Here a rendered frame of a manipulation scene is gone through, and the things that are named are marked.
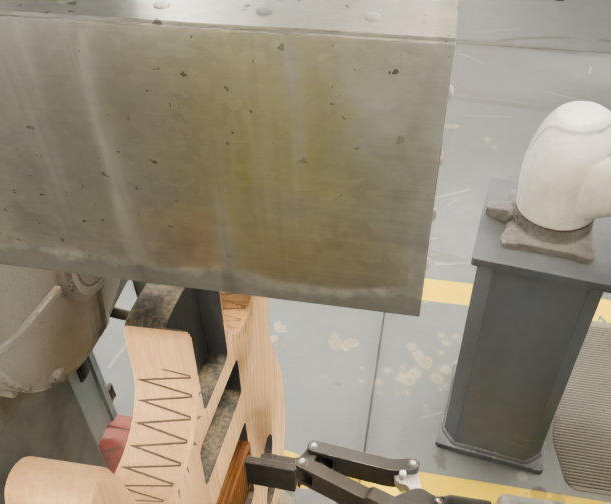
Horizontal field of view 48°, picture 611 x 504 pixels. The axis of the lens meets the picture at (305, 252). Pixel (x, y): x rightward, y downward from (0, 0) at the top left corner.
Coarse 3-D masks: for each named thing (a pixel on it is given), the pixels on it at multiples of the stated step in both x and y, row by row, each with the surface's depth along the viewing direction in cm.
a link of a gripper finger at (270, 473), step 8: (248, 456) 58; (248, 464) 58; (256, 464) 58; (264, 464) 58; (272, 464) 58; (280, 464) 58; (288, 464) 58; (248, 472) 59; (256, 472) 58; (264, 472) 58; (272, 472) 58; (280, 472) 58; (288, 472) 57; (248, 480) 59; (256, 480) 59; (264, 480) 59; (272, 480) 59; (280, 480) 58; (288, 480) 58; (296, 480) 59; (280, 488) 59; (288, 488) 59
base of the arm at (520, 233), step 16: (512, 192) 146; (496, 208) 140; (512, 208) 138; (512, 224) 138; (528, 224) 133; (592, 224) 134; (512, 240) 135; (528, 240) 134; (544, 240) 133; (560, 240) 132; (576, 240) 132; (592, 240) 134; (560, 256) 133; (576, 256) 132; (592, 256) 131
